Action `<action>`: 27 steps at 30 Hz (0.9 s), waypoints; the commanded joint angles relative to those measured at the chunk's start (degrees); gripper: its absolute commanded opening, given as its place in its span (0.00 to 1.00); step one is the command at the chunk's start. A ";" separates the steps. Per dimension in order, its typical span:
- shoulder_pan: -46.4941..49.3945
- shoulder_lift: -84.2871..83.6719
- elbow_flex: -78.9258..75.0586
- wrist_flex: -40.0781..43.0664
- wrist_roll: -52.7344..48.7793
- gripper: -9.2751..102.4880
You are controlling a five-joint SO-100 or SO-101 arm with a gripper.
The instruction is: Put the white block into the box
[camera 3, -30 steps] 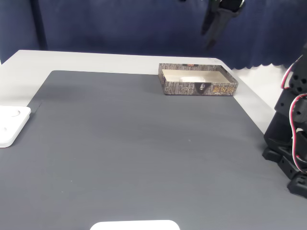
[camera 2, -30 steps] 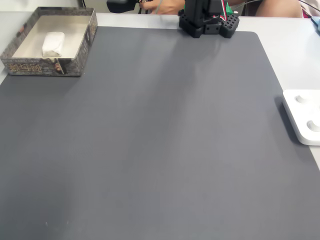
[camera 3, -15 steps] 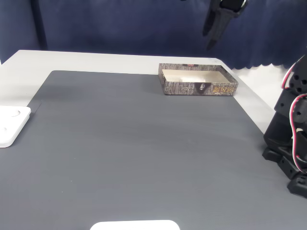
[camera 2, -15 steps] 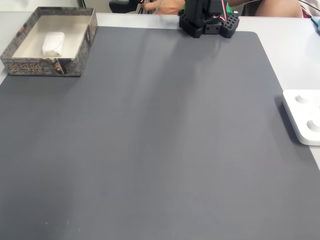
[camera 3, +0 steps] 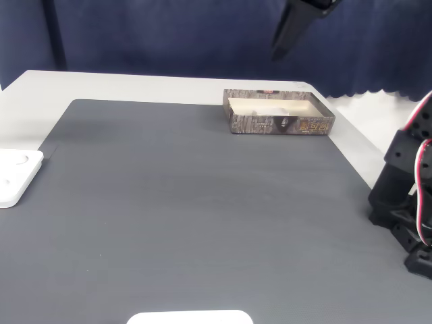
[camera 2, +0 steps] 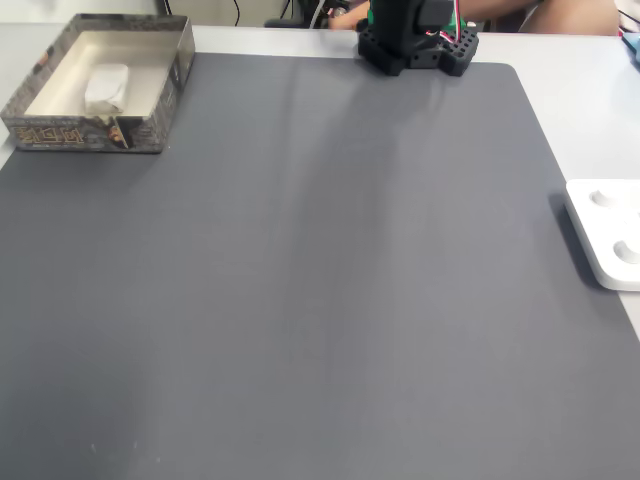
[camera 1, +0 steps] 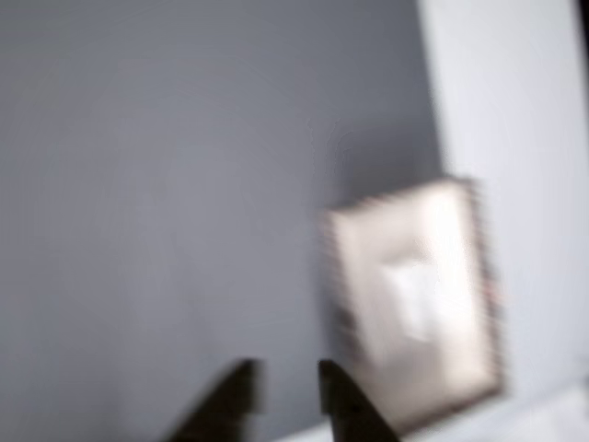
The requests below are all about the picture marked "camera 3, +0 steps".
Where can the white block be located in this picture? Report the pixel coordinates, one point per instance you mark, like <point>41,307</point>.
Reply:
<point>276,111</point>

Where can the white rounded flat object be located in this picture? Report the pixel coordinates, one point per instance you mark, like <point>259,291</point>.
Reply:
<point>189,318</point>

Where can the brown patterned cardboard box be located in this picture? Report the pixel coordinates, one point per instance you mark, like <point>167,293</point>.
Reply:
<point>256,123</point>

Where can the grey table mat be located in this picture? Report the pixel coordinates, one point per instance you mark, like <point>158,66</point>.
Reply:
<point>189,209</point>

